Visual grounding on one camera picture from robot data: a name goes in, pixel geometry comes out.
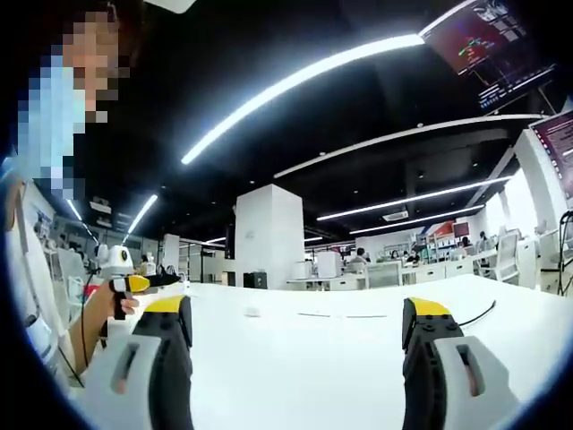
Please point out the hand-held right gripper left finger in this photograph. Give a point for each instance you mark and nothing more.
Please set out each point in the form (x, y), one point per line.
(147, 358)

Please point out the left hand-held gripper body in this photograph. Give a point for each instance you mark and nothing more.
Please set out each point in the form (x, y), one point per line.
(118, 260)

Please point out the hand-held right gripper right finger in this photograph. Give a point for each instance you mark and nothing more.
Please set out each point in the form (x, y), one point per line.
(447, 372)

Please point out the white charger adapter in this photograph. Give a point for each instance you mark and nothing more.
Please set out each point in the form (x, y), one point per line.
(252, 312)

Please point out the white desk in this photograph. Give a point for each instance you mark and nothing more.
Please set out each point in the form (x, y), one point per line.
(304, 367)

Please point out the person's left hand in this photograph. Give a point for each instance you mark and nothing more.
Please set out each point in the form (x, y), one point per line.
(106, 298)

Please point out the black box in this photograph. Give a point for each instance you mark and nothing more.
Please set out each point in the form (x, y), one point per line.
(255, 279)

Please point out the person in white coat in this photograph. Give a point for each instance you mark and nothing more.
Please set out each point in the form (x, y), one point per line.
(27, 269)

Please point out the white chest device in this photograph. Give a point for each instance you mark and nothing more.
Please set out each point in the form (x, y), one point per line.
(41, 338)

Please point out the white square pillar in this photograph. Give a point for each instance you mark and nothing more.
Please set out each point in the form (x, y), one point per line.
(268, 233)

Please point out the white mesh office chair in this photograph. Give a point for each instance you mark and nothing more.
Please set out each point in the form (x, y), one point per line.
(507, 255)

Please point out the ceiling air vent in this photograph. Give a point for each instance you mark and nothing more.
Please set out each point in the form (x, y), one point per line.
(395, 216)

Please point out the long straight ceiling light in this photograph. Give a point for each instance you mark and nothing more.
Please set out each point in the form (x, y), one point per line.
(416, 197)

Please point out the long curved ceiling light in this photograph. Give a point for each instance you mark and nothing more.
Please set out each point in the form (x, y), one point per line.
(304, 89)

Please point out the purple screen monitor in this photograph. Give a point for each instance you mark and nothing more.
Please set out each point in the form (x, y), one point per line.
(557, 152)

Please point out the ceiling-hung dark monitor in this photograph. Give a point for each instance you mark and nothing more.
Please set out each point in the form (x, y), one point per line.
(488, 45)

